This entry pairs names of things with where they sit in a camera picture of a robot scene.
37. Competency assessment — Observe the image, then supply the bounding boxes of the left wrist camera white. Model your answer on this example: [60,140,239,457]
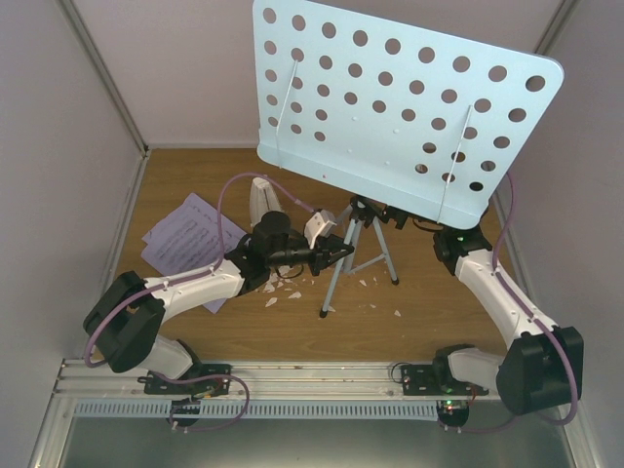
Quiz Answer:
[303,210,336,249]

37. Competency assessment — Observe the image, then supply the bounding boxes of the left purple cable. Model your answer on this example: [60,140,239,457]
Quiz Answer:
[85,173,318,368]

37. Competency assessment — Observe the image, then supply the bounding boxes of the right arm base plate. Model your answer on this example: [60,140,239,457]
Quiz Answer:
[398,363,489,398]

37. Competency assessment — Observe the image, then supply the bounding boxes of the left aluminium frame post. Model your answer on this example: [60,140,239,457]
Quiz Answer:
[57,0,149,159]

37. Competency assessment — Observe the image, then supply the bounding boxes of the white metronome body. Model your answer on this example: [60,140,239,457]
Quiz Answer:
[250,177,283,227]

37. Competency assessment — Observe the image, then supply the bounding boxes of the slotted cable duct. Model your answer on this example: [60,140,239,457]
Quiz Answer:
[74,399,438,421]

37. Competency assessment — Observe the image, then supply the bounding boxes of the aluminium frame post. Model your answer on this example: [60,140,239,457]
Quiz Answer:
[533,0,581,56]
[57,0,149,159]

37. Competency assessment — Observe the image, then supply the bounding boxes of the white debris pile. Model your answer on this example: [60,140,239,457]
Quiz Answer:
[262,274,289,293]

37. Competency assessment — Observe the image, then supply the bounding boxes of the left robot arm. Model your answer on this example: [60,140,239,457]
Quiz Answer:
[83,211,354,394]

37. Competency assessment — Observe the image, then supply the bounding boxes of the light blue music stand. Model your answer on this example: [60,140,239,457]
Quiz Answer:
[252,0,566,319]

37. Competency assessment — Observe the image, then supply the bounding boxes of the sheet music paper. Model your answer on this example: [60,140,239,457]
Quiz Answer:
[140,193,220,275]
[203,298,226,314]

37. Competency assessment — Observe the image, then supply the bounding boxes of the aluminium front rail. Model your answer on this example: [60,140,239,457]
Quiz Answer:
[53,360,473,401]

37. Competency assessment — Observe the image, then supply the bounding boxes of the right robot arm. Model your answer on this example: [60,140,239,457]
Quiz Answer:
[372,206,584,425]

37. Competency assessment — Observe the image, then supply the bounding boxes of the right aluminium frame post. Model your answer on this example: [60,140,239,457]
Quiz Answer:
[533,0,581,56]

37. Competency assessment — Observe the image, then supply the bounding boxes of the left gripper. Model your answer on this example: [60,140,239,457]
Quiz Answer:
[268,233,353,275]

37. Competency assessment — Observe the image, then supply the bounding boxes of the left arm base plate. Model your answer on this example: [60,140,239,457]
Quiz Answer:
[137,363,232,398]

